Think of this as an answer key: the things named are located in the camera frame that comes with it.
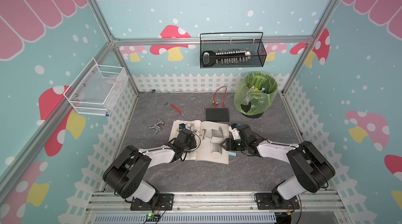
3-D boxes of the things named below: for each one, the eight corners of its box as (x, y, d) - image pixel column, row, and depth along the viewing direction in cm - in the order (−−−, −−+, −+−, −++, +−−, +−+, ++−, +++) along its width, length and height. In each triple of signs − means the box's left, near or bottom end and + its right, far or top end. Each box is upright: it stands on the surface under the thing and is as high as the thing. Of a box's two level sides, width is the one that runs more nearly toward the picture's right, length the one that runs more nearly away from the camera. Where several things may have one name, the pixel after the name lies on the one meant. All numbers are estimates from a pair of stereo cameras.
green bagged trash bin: (236, 123, 105) (243, 98, 86) (232, 98, 119) (237, 72, 100) (269, 123, 105) (283, 98, 86) (261, 98, 119) (272, 72, 100)
